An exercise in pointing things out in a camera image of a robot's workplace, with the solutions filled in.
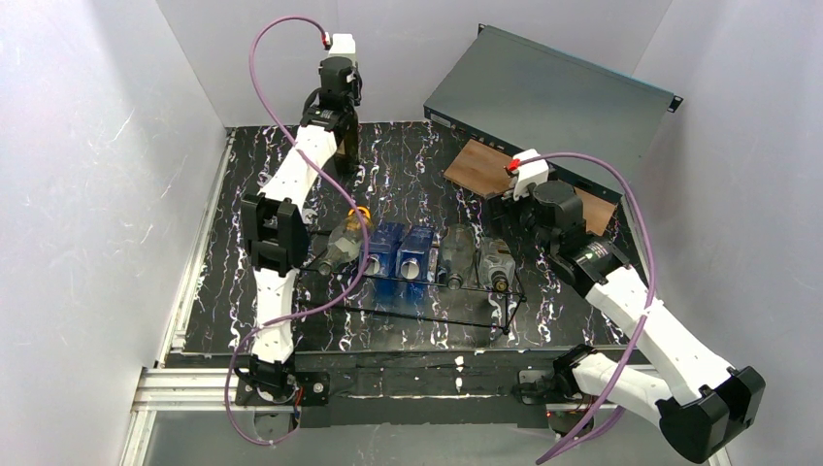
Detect square whisky bottle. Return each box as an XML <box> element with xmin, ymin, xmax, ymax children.
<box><xmin>478</xmin><ymin>237</ymin><xmax>516</xmax><ymax>292</ymax></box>

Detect tall clear glass bottle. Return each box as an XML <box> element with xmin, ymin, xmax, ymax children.
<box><xmin>436</xmin><ymin>224</ymin><xmax>477</xmax><ymax>290</ymax></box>

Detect dark green wine bottle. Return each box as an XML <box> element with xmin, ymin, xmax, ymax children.
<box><xmin>333</xmin><ymin>123</ymin><xmax>359</xmax><ymax>176</ymax></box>

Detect black wire wine rack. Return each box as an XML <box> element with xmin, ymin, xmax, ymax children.
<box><xmin>298</xmin><ymin>230</ymin><xmax>527</xmax><ymax>334</ymax></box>

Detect blue square bottle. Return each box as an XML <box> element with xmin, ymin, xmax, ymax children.
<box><xmin>395</xmin><ymin>225</ymin><xmax>435</xmax><ymax>303</ymax></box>
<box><xmin>360</xmin><ymin>221</ymin><xmax>406</xmax><ymax>302</ymax></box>

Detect clear bottle with dark label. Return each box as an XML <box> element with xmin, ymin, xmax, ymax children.
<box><xmin>317</xmin><ymin>215</ymin><xmax>374</xmax><ymax>276</ymax></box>

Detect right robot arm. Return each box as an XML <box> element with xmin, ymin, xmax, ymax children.
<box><xmin>489</xmin><ymin>181</ymin><xmax>766</xmax><ymax>464</ymax></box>

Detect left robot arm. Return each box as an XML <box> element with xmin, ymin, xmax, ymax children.
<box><xmin>235</xmin><ymin>54</ymin><xmax>362</xmax><ymax>402</ymax></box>

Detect grey rack server unit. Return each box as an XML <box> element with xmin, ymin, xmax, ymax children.
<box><xmin>423</xmin><ymin>25</ymin><xmax>683</xmax><ymax>203</ymax></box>

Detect wooden board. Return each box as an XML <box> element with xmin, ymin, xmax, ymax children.
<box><xmin>444</xmin><ymin>140</ymin><xmax>617</xmax><ymax>235</ymax></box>

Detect yellow tape measure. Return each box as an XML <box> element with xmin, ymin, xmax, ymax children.
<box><xmin>347</xmin><ymin>206</ymin><xmax>371</xmax><ymax>220</ymax></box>

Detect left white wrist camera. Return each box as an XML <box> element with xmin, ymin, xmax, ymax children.
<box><xmin>323</xmin><ymin>32</ymin><xmax>357</xmax><ymax>63</ymax></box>

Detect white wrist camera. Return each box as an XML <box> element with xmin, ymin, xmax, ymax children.
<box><xmin>323</xmin><ymin>32</ymin><xmax>357</xmax><ymax>63</ymax></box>
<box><xmin>503</xmin><ymin>149</ymin><xmax>549</xmax><ymax>201</ymax></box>

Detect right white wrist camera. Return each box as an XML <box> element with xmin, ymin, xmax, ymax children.
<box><xmin>503</xmin><ymin>149</ymin><xmax>549</xmax><ymax>201</ymax></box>

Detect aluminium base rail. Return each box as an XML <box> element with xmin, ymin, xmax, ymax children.
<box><xmin>118</xmin><ymin>363</ymin><xmax>735</xmax><ymax>466</ymax></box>

